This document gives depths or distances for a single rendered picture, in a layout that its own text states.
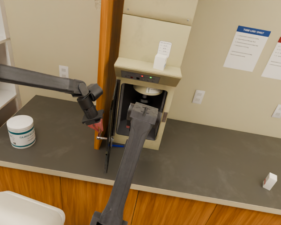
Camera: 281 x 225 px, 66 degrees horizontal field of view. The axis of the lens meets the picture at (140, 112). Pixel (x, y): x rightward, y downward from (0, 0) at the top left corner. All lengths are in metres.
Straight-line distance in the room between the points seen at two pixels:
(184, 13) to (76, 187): 1.08
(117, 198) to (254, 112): 1.46
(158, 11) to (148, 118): 0.59
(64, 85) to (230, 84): 1.20
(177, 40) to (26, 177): 1.12
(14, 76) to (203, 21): 1.14
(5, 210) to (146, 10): 0.89
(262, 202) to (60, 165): 1.12
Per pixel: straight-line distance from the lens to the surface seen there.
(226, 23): 1.56
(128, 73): 1.07
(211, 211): 1.44
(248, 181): 1.50
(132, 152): 0.61
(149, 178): 1.25
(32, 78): 0.86
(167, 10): 1.06
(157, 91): 1.23
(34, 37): 1.76
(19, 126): 1.34
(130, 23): 1.08
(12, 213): 0.61
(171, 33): 1.08
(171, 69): 1.08
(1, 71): 0.82
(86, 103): 0.98
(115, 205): 0.65
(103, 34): 1.02
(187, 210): 1.42
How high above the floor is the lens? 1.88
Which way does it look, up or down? 33 degrees down
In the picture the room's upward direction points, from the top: 10 degrees clockwise
